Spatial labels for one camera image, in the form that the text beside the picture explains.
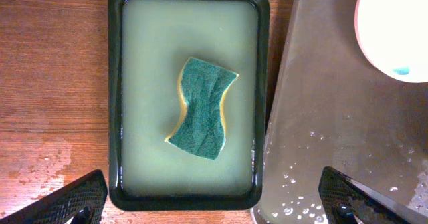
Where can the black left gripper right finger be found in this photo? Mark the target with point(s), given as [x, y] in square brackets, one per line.
[346, 200]

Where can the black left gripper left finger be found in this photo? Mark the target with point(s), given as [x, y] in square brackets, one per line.
[81, 201]

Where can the green yellow sponge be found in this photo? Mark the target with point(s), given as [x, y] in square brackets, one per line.
[201, 128]

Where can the large brown serving tray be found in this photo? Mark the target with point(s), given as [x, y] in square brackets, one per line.
[333, 108]

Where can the dark green water tray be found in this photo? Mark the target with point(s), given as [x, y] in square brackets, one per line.
[149, 43]

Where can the white plate pink rim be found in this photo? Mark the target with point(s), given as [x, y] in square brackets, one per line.
[392, 35]

